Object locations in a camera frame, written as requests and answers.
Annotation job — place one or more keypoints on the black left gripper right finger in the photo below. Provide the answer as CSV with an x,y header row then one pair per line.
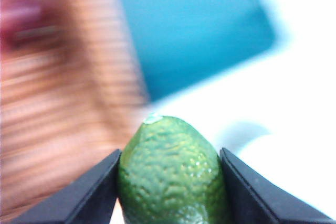
x,y
260,197

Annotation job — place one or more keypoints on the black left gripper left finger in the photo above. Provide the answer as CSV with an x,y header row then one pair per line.
x,y
86,197

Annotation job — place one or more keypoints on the green avocado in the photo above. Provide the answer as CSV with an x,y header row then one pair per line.
x,y
170,174

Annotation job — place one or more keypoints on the brown wicker basket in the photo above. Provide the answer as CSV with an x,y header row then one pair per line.
x,y
65,103

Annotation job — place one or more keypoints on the black rectangular tray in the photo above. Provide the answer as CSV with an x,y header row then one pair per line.
x,y
194,35

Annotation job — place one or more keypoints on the dark purple plum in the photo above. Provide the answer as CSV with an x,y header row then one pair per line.
x,y
21,19

